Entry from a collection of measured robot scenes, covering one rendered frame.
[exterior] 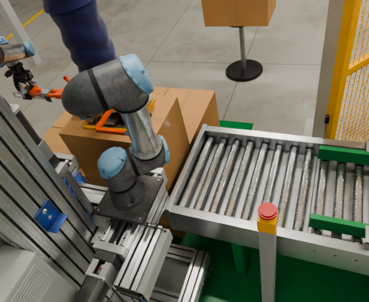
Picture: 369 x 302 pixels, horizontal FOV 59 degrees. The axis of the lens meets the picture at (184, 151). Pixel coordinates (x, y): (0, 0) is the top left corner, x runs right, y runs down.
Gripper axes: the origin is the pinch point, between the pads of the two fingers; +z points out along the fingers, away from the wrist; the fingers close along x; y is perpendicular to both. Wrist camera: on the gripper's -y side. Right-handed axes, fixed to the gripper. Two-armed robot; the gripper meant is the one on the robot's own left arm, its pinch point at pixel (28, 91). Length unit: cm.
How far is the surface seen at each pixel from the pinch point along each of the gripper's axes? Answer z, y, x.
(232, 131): 48, 117, 31
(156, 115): 12, 83, 2
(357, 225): 43, 189, -27
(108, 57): -27, 70, -3
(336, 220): 43, 180, -26
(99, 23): -42, 69, 1
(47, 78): 108, -166, 156
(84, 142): 18, 45, -20
